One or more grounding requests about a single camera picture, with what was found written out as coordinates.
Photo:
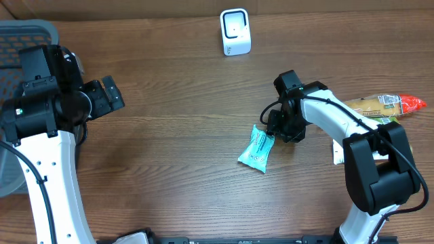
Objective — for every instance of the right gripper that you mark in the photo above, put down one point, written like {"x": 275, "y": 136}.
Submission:
{"x": 276, "y": 129}

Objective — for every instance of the white barcode scanner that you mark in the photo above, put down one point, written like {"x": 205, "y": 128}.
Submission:
{"x": 235, "y": 29}

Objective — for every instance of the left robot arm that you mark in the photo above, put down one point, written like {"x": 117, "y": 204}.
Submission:
{"x": 40, "y": 130}

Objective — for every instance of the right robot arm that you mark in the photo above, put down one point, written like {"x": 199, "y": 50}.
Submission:
{"x": 380, "y": 173}

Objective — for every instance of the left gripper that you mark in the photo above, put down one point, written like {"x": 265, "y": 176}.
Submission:
{"x": 105, "y": 104}

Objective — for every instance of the grey plastic basket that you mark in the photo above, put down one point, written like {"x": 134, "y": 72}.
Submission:
{"x": 17, "y": 35}

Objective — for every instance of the green snack packet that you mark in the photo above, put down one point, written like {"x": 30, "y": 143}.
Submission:
{"x": 385, "y": 120}

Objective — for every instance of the teal wet wipes packet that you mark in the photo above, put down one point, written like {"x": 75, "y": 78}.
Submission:
{"x": 257, "y": 153}

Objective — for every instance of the orange spaghetti packet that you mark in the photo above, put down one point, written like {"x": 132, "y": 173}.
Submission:
{"x": 386, "y": 105}

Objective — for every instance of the white cream tube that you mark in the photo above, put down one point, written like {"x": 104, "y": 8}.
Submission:
{"x": 338, "y": 154}

